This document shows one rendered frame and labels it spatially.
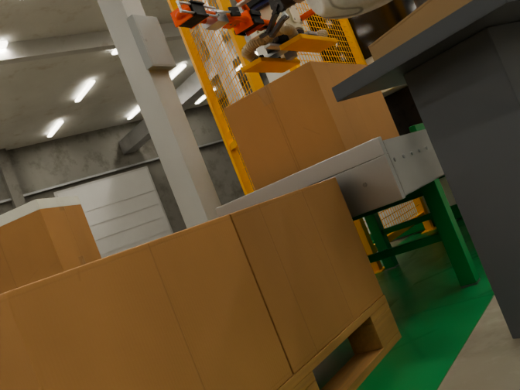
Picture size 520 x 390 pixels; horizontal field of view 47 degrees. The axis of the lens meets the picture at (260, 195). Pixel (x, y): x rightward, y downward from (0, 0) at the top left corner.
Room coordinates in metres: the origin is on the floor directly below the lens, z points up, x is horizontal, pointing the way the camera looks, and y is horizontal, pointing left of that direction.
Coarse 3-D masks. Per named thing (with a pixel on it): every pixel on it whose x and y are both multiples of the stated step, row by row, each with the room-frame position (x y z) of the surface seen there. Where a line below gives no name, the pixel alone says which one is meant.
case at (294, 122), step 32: (320, 64) 2.09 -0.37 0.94; (352, 64) 2.35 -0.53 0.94; (256, 96) 2.15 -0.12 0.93; (288, 96) 2.09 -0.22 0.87; (320, 96) 2.03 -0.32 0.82; (256, 128) 2.18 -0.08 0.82; (288, 128) 2.12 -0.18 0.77; (320, 128) 2.05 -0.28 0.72; (352, 128) 2.13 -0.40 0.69; (384, 128) 2.40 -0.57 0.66; (256, 160) 2.21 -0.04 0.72; (288, 160) 2.14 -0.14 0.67; (320, 160) 2.08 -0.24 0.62
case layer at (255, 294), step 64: (320, 192) 1.77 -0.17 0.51; (128, 256) 1.10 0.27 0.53; (192, 256) 1.24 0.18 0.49; (256, 256) 1.42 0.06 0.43; (320, 256) 1.65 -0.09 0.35; (0, 320) 0.90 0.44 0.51; (64, 320) 0.95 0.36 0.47; (128, 320) 1.05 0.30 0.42; (192, 320) 1.18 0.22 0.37; (256, 320) 1.34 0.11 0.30; (320, 320) 1.55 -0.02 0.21; (0, 384) 0.94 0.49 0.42; (64, 384) 0.92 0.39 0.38; (128, 384) 1.01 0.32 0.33; (192, 384) 1.13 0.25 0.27; (256, 384) 1.27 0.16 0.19
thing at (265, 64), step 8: (248, 64) 2.30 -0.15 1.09; (256, 64) 2.29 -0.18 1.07; (264, 64) 2.33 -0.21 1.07; (272, 64) 2.39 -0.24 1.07; (280, 64) 2.44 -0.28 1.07; (288, 64) 2.49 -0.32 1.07; (296, 64) 2.55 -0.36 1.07; (248, 72) 2.36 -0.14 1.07; (256, 72) 2.41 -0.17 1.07; (264, 72) 2.46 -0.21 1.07; (272, 72) 2.52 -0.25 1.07; (280, 72) 2.57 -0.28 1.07
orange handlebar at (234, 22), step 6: (210, 12) 1.93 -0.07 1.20; (306, 12) 2.35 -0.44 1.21; (312, 12) 2.34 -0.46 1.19; (180, 18) 1.85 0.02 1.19; (228, 18) 2.02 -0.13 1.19; (234, 18) 2.05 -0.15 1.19; (240, 18) 2.08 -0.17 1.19; (246, 18) 2.12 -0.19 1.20; (300, 18) 2.37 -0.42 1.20; (306, 18) 2.37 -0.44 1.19; (228, 24) 2.06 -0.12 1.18; (234, 24) 2.09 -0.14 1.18; (264, 24) 2.23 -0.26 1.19; (258, 30) 2.28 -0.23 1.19
